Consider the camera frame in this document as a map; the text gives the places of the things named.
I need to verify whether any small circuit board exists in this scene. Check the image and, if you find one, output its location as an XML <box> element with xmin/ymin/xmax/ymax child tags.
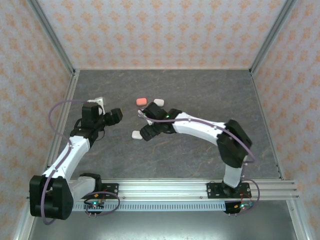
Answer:
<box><xmin>83</xmin><ymin>199</ymin><xmax>106</xmax><ymax>211</ymax></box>
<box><xmin>226</xmin><ymin>201</ymin><xmax>255</xmax><ymax>214</ymax></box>

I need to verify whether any aluminium table side rail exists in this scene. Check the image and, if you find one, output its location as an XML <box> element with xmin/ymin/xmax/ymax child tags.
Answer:
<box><xmin>13</xmin><ymin>69</ymin><xmax>81</xmax><ymax>240</ymax></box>
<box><xmin>249</xmin><ymin>69</ymin><xmax>311</xmax><ymax>240</ymax></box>

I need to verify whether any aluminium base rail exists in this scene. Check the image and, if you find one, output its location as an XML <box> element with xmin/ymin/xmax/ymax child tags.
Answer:
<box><xmin>72</xmin><ymin>178</ymin><xmax>300</xmax><ymax>201</ymax></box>

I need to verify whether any slotted grey cable duct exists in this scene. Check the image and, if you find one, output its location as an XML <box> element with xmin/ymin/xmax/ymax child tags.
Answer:
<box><xmin>71</xmin><ymin>201</ymin><xmax>227</xmax><ymax>213</ymax></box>

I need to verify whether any thin purple cable loop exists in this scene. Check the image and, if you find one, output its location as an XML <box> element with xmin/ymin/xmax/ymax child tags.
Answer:
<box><xmin>84</xmin><ymin>191</ymin><xmax>120</xmax><ymax>216</ymax></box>

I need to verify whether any aluminium frame post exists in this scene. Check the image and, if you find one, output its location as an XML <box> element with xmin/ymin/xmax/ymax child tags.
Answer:
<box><xmin>249</xmin><ymin>0</ymin><xmax>298</xmax><ymax>76</ymax></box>
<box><xmin>26</xmin><ymin>0</ymin><xmax>77</xmax><ymax>76</ymax></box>

